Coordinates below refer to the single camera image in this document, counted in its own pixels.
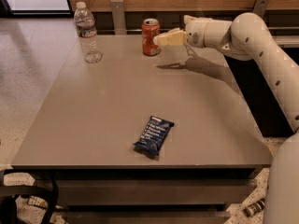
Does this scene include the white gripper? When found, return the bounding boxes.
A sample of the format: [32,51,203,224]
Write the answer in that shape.
[153,15,232,49]

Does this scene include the red coke can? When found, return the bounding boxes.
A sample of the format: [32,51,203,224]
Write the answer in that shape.
[142,18,160,56]

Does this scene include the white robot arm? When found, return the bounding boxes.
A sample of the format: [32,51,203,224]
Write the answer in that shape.
[153,12,299,224]

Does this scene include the blue rxbar blueberry wrapper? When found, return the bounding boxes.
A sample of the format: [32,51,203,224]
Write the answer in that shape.
[135,116,174,156]

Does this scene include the clear plastic water bottle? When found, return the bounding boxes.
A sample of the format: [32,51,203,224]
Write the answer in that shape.
[74,2,102,63]

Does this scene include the dark side cabinet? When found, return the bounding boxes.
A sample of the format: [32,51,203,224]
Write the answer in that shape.
[225,57,293,137]

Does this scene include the grey upper drawer front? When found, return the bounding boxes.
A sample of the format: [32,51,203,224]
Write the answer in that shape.
[56,179,256,206]

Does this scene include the grey drawer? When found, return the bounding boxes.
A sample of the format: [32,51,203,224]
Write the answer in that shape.
[56,179,256,206]
[66,211,230,224]

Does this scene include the grey lower drawer front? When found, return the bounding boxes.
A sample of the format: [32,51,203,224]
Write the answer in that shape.
[66,211,230,224]

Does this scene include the left metal wall bracket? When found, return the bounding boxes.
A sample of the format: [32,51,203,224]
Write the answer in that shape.
[110,0,127,35]

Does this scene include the metal wall bracket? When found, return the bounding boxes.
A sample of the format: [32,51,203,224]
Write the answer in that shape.
[110,0,127,35]
[252,0,270,18]

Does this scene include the horizontal metal rail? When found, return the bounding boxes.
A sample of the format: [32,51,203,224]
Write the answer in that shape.
[97,26,299,35]

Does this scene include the right metal wall bracket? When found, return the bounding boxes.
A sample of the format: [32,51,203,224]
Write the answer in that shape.
[252,0,270,18]

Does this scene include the black chair frame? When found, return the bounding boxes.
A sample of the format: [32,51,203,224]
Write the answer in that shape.
[0,169,59,224]

